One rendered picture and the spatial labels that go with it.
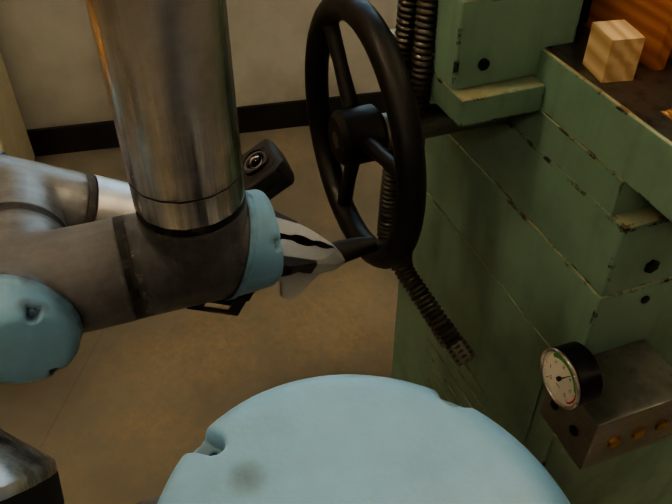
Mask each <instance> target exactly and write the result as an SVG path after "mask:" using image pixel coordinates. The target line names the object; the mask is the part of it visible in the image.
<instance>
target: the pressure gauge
mask: <svg viewBox="0 0 672 504"><path fill-rule="evenodd" d="M540 372H541V376H542V380H543V383H544V385H545V387H546V390H547V391H548V393H549V395H550V396H551V398H552V399H553V400H554V402H555V403H556V404H557V405H559V406H560V407H561V408H563V409H566V410H573V409H575V408H576V407H579V406H582V405H585V404H588V403H590V402H593V401H596V400H597V399H598V398H599V397H600V395H601V392H602V387H603V381H602V375H601V371H600V368H599V365H598V363H597V361H596V359H595V358H594V356H593V355H592V353H591V352H590V351H589V350H588V349H587V348H586V347H585V346H584V345H582V344H581V343H579V342H575V341H571V342H568V343H565V344H562V345H558V346H555V347H549V348H546V349H545V350H544V351H543V352H542V354H541V358H540ZM557 376H560V377H567V376H571V377H567V378H564V379H562V380H561V381H559V382H558V381H557V380H556V377H557Z"/></svg>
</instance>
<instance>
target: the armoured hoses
mask: <svg viewBox="0 0 672 504"><path fill-rule="evenodd" d="M437 2H438V0H398V3H399V5H398V7H397V9H398V10H399V11H398V12H397V16H398V17H397V19H396V22H397V24H396V26H395V27H396V31H395V34H396V36H395V40H396V42H397V44H398V47H399V49H400V51H401V54H402V56H403V59H404V61H405V64H406V67H407V70H408V73H409V76H410V79H411V82H412V86H413V89H414V93H415V97H416V101H417V106H418V110H419V115H420V118H422V117H423V116H424V115H425V114H426V113H428V112H429V106H430V102H429V101H430V98H431V97H430V94H431V91H430V89H431V88H432V87H431V83H432V79H431V78H432V77H433V74H432V71H433V67H432V66H433V65H434V63H433V59H434V55H433V54H434V52H435V51H434V47H435V43H434V41H435V40H436V39H435V34H436V30H435V28H436V27H437V26H436V21H437V18H436V15H437V8H438V4H437ZM381 182H382V183H381V189H380V191H381V192H380V202H379V211H378V213H379V214H378V223H377V226H378V227H377V231H378V232H377V236H378V240H379V241H381V242H383V243H385V242H386V241H387V239H388V237H389V235H390V233H391V229H392V225H393V220H394V213H395V200H396V179H395V178H394V177H393V176H392V175H391V174H390V173H389V172H388V171H387V170H385V169H384V168H383V169H382V179H381ZM412 254H413V252H412ZM412 254H411V255H410V256H409V257H408V259H407V260H406V261H405V262H404V263H402V264H401V265H399V266H397V267H395V268H392V271H395V273H394V274H395V275H397V279H399V280H400V283H401V284H403V288H406V290H405V291H406V292H408V296H410V297H411V300H412V301H414V305H417V309H418V310H420V311H419V313H420V314H423V315H422V318H425V322H426V323H428V327H431V331H432V334H433V336H434V337H435V339H436V340H437V342H438V343H439V345H440V346H441V348H445V347H446V349H447V352H448V353H449V355H450V356H451V357H452V359H453V360H454V362H455V363H456V365H457V366H458V367H460V366H462V365H464V364H465V363H467V362H468V361H470V360H471V359H472V358H474V357H475V356H476V354H475V352H474V351H473V349H472V348H471V346H470V345H469V344H468V342H467V341H466V339H464V338H463V337H462V336H460V332H457V328H456V327H454V323H451V319H449V318H447V317H448V315H447V314H444V310H443V309H441V305H438V301H436V300H435V297H434V296H432V292H429V288H427V287H426V284H425V283H423V279H420V275H417V271H414V270H415V267H413V265H414V264H413V263H412V262H413V260H412V257H413V256H412Z"/></svg>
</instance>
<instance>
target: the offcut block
mask: <svg viewBox="0 0 672 504"><path fill-rule="evenodd" d="M645 39H646V38H645V37H644V36H643V35H642V34H641V33H640V32H639V31H637V30H636V29H635V28H634V27H633V26H632V25H630V24H629V23H628V22H627V21H626V20H624V19H623V20H610V21H597V22H593V23H592V27H591V31H590V35H589V39H588V43H587V47H586V51H585V55H584V59H583V65H584V66H585V67H586V68H587V69H588V70H589V71H590V72H591V73H592V74H593V75H594V76H595V77H596V78H597V79H598V80H599V81H600V83H609V82H620V81H632V80H633V78H634V75H635V72H636V69H637V65H638V62H639V59H640V55H641V52H642V49H643V45H644V42H645Z"/></svg>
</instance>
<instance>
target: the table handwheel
mask: <svg viewBox="0 0 672 504"><path fill-rule="evenodd" d="M340 21H345V22H346V23H347V24H348V25H349V26H350V27H351V28H352V29H353V30H354V32H355V33H356V35H357V36H358V38H359V40H360V41H361V43H362V45H363V47H364V49H365V51H366V53H367V55H368V57H369V60H370V62H371V65H372V67H373V70H374V72H375V75H376V78H377V81H378V84H379V87H380V90H381V94H382V97H383V101H384V105H385V109H386V112H385V113H381V111H380V110H379V109H377V108H376V107H375V106H374V105H372V104H366V105H361V106H359V103H358V99H357V95H356V92H355V88H354V84H353V81H352V77H351V73H350V70H349V66H348V62H347V57H346V53H345V48H344V44H343V39H342V35H341V30H340V26H339V22H340ZM330 55H331V59H332V63H333V67H334V71H335V76H336V80H337V85H338V90H339V94H340V99H341V104H342V109H340V110H335V111H334V112H333V114H332V115H331V113H330V103H329V84H328V73H329V57H330ZM305 92H306V104H307V113H308V120H309V127H310V133H311V139H312V144H313V149H314V153H315V157H316V162H317V166H318V169H319V173H320V177H321V180H322V183H323V187H324V190H325V193H326V196H327V198H328V201H329V204H330V206H331V209H332V211H333V214H334V216H335V218H336V220H337V223H338V225H339V227H340V229H341V230H342V232H343V234H344V236H345V238H346V239H349V238H356V237H368V236H373V237H374V238H375V241H376V245H377V250H376V251H374V252H372V253H369V254H367V255H364V256H362V257H361V258H362V259H363V260H364V261H365V262H367V263H368V264H370V265H372V266H374V267H377V268H381V269H390V268H395V267H397V266H399V265H401V264H402V263H404V262H405V261H406V260H407V259H408V257H409V256H410V255H411V254H412V252H413V251H414V249H415V247H416V245H417V242H418V239H419V236H420V233H421V230H422V226H423V221H424V215H425V207H426V191H427V176H426V158H425V147H424V139H427V138H432V137H437V136H442V135H446V134H451V133H456V132H461V131H465V130H470V129H475V128H480V127H485V126H489V125H494V124H499V123H504V122H506V121H507V120H508V119H509V117H506V118H501V119H496V120H491V121H486V122H482V123H477V124H472V125H467V126H462V127H459V126H457V125H456V124H455V122H454V121H453V120H452V119H451V118H450V117H449V116H448V115H447V114H446V113H445V112H444V111H443V110H442V109H441V108H440V107H439V106H438V105H437V104H436V103H432V104H430V106H429V112H428V113H426V114H425V115H424V116H423V117H422V118H420V115H419V110H418V106H417V101H416V97H415V93H414V89H413V86H412V82H411V79H410V76H409V73H408V70H407V67H406V64H405V61H404V59H403V56H402V54H401V51H400V49H399V47H398V44H397V42H396V40H395V38H394V36H393V34H392V32H391V30H390V29H389V27H388V25H387V24H386V22H385V21H384V19H383V18H382V16H381V15H380V14H379V12H378V11H377V10H376V9H375V7H374V6H373V5H372V4H371V3H370V2H369V1H367V0H322V2H321V3H320V4H319V5H318V7H317V8H316V10H315V12H314V15H313V17H312V20H311V23H310V27H309V31H308V36H307V42H306V52H305ZM389 146H393V154H394V155H393V154H392V153H391V152H390V151H389V150H387V149H388V147H389ZM373 161H376V162H377V163H379V164H380V165H381V166H382V167H383V168H384V169H385V170H387V171H388V172H389V173H390V174H391V175H392V176H393V177H394V178H395V179H396V200H395V213H394V220H393V225H392V229H391V233H390V235H389V237H388V239H387V241H386V242H385V243H383V242H381V241H379V240H378V239H377V238H376V237H375V236H374V235H373V234H372V233H371V232H370V231H369V229H368V228H367V226H366V225H365V223H364V221H363V220H362V218H361V216H360V214H359V212H358V210H357V208H356V206H355V204H354V202H353V199H352V198H353V192H354V187H355V181H356V177H357V173H358V169H359V166H360V164H363V163H368V162H373ZM341 164H342V165H343V166H344V170H343V171H342V168H341Z"/></svg>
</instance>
